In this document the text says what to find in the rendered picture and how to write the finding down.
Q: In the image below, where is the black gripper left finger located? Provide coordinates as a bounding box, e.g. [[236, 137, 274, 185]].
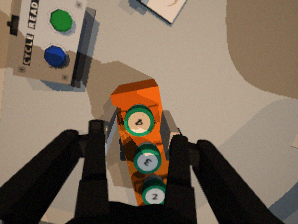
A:
[[0, 105, 118, 224]]

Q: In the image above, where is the white button panel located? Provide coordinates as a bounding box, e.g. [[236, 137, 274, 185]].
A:
[[7, 0, 96, 85]]

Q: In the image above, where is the green round cap with cream number 4 dot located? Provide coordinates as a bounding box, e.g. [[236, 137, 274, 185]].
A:
[[124, 105, 154, 137]]

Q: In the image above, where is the green screw cap with number 3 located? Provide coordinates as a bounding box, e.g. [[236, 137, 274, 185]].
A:
[[133, 144, 162, 174]]

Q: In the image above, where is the orange rectangular tube rack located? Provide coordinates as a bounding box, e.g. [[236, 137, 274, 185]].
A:
[[110, 79, 169, 206]]

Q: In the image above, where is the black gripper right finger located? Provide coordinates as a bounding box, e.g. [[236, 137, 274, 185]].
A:
[[160, 110, 285, 224]]

